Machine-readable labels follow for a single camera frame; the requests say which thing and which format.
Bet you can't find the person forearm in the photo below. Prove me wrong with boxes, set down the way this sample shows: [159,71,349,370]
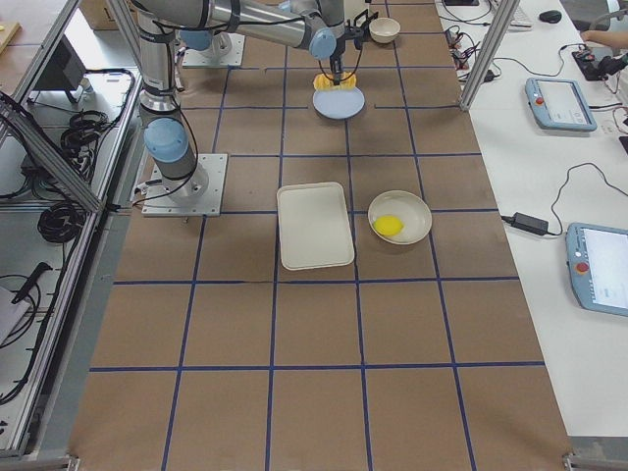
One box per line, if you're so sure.
[580,30,628,49]

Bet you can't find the white rectangular tray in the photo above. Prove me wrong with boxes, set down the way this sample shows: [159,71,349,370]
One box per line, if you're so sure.
[277,182,354,271]

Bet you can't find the aluminium frame post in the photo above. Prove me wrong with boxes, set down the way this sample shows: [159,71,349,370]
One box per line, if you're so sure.
[458,0,519,111]

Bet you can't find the orange striped bread loaf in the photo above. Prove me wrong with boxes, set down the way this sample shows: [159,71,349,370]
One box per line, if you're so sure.
[313,73,357,91]

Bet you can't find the blue plate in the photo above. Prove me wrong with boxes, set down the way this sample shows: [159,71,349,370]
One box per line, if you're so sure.
[313,87,365,120]

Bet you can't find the black power brick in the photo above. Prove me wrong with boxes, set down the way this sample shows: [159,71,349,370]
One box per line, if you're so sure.
[511,212,549,236]

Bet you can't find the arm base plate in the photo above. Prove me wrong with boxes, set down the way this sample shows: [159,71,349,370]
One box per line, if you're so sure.
[180,31,245,69]
[141,154,228,217]

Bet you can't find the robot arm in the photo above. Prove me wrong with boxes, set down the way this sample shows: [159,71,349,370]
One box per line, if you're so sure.
[134,0,345,204]

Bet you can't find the yellow lemon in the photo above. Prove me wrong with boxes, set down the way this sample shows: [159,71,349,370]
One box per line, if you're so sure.
[373,215,404,237]

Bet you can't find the cream bowl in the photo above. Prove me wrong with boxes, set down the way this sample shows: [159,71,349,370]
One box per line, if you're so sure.
[369,17,401,44]

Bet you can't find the black computer mouse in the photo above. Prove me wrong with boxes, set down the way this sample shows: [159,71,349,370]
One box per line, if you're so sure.
[538,10,562,25]

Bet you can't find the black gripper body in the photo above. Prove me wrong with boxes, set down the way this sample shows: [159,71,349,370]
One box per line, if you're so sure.
[342,12,373,49]
[330,52,343,80]

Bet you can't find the blue teach pendant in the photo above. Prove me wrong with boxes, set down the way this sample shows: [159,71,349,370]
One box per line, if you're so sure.
[524,78,598,132]
[565,223,627,317]

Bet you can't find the white plate under lemon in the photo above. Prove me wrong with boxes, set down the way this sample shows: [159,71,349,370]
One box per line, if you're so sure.
[367,190,432,245]

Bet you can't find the cardboard box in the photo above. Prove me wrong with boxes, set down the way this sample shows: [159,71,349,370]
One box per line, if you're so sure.
[78,0,118,30]

